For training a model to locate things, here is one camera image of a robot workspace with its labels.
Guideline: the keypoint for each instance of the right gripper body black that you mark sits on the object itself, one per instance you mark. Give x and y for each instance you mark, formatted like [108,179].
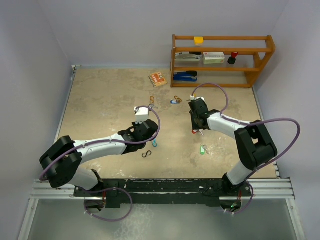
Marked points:
[194,123]

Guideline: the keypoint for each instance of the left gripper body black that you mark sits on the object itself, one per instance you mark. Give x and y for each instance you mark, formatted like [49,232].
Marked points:
[135,125]

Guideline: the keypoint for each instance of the light-blue S carabiner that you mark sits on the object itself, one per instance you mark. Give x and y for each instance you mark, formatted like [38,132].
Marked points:
[154,143]

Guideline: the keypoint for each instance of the silver key with red tag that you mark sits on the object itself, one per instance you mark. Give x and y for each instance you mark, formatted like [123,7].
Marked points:
[198,131]

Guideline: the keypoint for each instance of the silver key with black tag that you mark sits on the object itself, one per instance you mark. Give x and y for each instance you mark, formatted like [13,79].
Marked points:
[152,106]

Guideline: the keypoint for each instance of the silver key with dark-blue tag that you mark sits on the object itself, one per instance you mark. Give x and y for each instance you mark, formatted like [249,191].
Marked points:
[174,102]

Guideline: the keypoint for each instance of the silver key with green tag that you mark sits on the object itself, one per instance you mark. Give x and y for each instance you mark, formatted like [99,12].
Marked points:
[204,149]

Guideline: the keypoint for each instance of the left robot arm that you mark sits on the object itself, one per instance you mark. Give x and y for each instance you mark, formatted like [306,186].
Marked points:
[61,162]

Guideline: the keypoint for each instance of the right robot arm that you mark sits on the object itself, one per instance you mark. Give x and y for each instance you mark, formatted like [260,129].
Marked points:
[254,144]

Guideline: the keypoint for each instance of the black S carabiner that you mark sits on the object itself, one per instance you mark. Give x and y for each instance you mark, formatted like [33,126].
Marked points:
[148,153]

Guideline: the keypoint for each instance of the blue black stapler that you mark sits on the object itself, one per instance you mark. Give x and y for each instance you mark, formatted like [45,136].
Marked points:
[185,76]

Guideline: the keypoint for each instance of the orange spiral notebook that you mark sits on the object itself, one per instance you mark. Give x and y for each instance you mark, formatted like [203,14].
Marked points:
[157,79]

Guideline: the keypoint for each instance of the wooden shelf rack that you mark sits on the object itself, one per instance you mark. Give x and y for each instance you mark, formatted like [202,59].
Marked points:
[254,54]

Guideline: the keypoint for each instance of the white red box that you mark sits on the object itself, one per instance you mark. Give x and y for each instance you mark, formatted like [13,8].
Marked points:
[213,57]

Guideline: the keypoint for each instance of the white stapler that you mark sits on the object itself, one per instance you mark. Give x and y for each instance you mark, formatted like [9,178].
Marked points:
[187,56]

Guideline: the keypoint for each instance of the red black stamp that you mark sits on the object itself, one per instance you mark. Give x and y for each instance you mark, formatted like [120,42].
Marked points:
[232,59]

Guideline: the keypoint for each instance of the yellow box on shelf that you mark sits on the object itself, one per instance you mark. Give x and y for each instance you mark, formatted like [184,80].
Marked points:
[198,40]

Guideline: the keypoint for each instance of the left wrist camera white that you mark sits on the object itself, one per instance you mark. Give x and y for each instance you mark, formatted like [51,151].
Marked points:
[141,114]

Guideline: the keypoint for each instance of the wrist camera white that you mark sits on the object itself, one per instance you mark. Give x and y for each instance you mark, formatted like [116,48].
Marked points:
[141,114]
[193,98]

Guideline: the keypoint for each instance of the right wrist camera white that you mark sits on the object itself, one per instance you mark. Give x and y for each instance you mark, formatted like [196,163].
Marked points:
[193,98]

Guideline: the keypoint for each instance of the black base frame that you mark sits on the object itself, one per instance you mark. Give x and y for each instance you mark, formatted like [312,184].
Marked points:
[211,192]

